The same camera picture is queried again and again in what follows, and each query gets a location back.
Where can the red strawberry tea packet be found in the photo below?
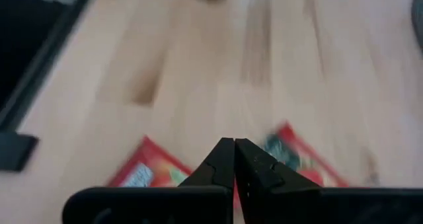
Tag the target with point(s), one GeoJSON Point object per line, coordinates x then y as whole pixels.
{"type": "Point", "coordinates": [148, 171]}

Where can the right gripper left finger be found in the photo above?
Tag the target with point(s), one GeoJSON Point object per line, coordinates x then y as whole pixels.
{"type": "Point", "coordinates": [165, 205]}

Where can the black strawberry tea packet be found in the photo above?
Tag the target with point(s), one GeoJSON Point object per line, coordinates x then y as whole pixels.
{"type": "Point", "coordinates": [300, 154]}

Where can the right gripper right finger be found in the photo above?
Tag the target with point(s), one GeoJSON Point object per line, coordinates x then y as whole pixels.
{"type": "Point", "coordinates": [297, 205]}

